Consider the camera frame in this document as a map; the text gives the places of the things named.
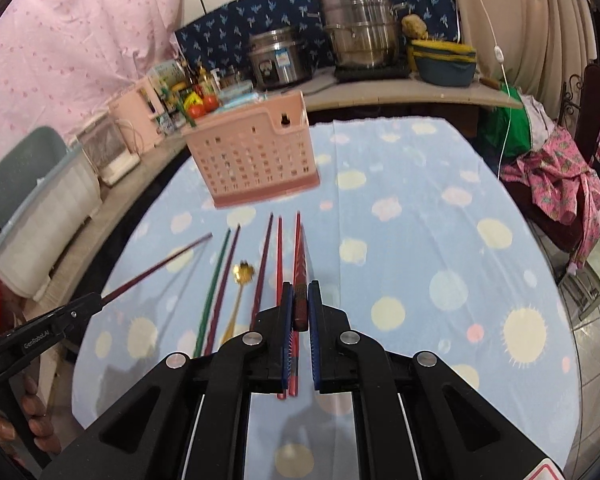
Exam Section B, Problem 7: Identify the green bag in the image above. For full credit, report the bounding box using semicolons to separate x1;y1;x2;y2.
480;87;531;158

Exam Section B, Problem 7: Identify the dark red chopstick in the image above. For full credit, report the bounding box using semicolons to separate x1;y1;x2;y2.
101;232;214;306

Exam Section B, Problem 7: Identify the wet wipes packet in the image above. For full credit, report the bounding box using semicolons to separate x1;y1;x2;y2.
216;91;258;110

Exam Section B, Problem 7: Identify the navy printed cloth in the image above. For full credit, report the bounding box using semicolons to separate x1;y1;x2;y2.
174;0;461;91

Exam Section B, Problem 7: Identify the white printed canister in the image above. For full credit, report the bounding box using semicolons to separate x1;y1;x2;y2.
147;60;187;92

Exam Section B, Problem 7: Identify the gold spoon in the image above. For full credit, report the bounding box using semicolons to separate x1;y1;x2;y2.
220;261;257;348

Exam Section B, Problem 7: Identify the yellow bowl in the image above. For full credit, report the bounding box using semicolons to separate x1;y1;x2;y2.
409;39;477;61

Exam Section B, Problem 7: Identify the steel steamer pot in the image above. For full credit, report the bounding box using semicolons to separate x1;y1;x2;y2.
320;0;411;70

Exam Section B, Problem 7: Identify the blue spotted tablecloth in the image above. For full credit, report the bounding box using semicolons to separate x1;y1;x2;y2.
72;117;581;480

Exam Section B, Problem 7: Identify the pink floral cloth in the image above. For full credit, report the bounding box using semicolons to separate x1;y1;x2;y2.
500;125;600;271

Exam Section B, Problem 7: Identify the beige curtain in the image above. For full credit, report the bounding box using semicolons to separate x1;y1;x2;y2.
445;0;600;116

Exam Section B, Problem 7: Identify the glass kettle white base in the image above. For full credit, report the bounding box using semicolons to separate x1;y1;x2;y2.
76;112;142;186

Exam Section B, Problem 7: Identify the grey white dish drainer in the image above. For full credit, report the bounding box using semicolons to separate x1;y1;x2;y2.
0;126;105;302

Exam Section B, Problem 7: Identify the yellow oil bottle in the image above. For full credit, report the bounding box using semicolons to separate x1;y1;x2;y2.
198;65;218;98

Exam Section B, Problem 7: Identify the green chopstick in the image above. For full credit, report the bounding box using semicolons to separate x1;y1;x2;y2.
192;228;231;358

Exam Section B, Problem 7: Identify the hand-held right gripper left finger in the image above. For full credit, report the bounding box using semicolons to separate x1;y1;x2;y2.
55;282;294;480

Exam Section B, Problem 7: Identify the blue bowl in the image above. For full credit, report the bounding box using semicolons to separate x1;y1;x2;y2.
412;52;477;87

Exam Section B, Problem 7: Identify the pink printed sheet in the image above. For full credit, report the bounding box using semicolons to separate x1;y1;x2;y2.
0;0;191;176

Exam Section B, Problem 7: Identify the white cable with switch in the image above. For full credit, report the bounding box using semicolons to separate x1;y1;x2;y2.
462;0;513;176

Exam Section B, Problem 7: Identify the pink electric kettle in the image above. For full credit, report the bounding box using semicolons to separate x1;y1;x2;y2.
107;79;161;153

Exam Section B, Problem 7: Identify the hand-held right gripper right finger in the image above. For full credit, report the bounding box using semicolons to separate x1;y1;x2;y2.
307;281;566;480

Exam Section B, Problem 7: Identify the dark chair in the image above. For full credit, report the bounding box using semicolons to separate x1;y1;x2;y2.
560;62;600;261

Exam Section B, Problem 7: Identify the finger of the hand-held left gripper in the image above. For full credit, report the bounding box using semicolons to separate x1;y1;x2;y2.
54;293;106;328

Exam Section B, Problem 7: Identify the maroon chopstick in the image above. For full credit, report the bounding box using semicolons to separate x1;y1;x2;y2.
250;212;274;328
205;225;241;357

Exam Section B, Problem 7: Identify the steel rice cooker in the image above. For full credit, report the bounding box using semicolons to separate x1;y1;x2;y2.
246;28;315;92

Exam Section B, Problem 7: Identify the black induction cooker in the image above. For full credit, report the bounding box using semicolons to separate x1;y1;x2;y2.
334;62;413;81

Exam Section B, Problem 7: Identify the pink perforated utensil basket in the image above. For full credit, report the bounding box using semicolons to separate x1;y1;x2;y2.
180;91;322;209

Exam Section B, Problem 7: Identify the dark glass bottle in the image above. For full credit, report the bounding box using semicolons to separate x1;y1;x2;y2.
182;57;201;88

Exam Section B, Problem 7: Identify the yellow loofah sponge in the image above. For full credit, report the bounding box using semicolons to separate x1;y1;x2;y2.
401;14;428;41

